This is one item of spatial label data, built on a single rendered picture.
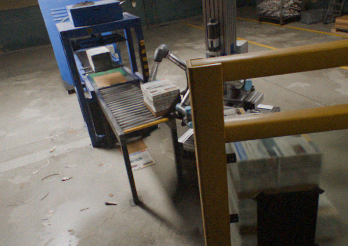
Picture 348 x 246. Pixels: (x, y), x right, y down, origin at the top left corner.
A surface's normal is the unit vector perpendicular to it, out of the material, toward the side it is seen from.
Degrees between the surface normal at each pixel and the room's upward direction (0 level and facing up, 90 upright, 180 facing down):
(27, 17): 90
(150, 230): 0
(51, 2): 90
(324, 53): 90
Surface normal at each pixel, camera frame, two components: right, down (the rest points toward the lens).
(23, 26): 0.39, 0.37
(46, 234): -0.11, -0.89
